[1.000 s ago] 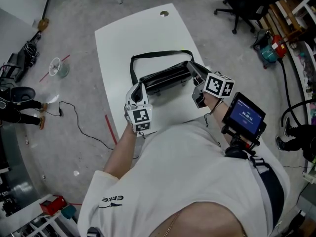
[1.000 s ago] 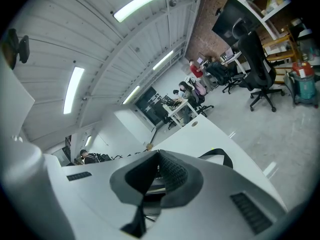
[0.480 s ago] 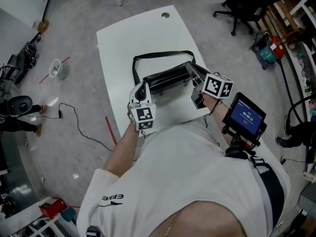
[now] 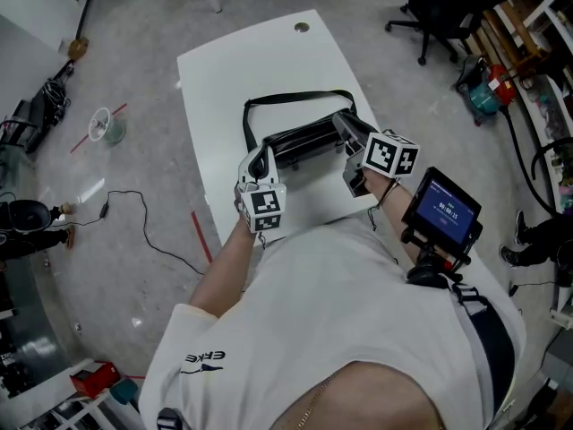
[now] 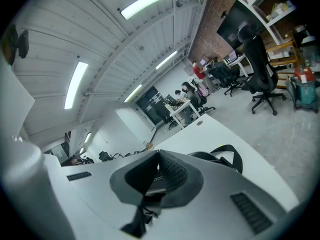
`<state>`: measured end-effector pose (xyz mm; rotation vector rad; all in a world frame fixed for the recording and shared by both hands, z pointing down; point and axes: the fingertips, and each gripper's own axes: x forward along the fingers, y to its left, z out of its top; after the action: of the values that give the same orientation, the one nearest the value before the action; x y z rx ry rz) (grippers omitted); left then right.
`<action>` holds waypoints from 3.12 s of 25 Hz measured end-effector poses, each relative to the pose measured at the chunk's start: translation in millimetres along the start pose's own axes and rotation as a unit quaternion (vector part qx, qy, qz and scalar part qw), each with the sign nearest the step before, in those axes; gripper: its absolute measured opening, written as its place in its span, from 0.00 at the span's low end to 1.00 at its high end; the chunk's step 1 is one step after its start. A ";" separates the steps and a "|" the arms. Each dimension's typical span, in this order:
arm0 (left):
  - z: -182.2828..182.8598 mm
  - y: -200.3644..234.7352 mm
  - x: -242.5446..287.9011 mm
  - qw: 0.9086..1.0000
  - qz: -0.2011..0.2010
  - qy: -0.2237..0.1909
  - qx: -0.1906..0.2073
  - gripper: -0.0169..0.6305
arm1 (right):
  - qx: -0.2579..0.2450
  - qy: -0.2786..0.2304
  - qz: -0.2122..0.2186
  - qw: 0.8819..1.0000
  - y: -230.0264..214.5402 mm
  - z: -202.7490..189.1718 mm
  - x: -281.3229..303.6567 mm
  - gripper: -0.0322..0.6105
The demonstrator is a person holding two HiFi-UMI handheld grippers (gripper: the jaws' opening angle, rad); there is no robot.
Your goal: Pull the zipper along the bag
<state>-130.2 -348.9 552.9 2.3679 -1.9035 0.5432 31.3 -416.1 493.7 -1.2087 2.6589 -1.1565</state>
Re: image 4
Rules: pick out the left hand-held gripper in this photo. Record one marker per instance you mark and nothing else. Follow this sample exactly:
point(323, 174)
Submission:
point(267, 204)

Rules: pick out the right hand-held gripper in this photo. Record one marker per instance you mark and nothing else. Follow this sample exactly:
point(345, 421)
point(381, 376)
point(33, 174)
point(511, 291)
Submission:
point(390, 154)

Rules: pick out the person's left forearm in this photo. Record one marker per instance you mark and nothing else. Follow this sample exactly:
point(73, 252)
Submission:
point(224, 271)

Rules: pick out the person's right forearm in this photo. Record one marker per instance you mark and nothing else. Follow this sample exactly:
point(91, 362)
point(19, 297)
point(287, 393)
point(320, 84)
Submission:
point(394, 213)

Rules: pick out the black wrist-mounted screen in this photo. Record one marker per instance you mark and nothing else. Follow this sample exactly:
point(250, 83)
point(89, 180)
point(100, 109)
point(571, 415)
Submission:
point(441, 213)

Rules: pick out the teal canister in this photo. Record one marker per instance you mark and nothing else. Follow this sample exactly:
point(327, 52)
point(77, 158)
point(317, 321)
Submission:
point(482, 99)

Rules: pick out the black office chair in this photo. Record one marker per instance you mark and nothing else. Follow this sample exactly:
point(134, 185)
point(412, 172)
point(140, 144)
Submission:
point(436, 2)

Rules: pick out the red canister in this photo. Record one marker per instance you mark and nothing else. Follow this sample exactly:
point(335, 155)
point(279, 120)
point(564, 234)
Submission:
point(500, 83)

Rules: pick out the white t-shirt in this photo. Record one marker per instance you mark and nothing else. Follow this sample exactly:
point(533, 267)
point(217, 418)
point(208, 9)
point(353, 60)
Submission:
point(331, 312)

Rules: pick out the white storage shelf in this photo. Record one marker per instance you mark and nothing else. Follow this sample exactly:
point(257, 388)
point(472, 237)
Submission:
point(544, 61)

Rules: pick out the brown round object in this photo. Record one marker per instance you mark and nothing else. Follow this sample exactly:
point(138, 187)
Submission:
point(78, 47)

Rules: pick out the teal container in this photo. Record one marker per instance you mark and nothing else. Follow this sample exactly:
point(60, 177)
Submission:
point(123, 391)

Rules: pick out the red box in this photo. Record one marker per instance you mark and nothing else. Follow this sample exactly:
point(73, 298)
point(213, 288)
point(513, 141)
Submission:
point(94, 376)

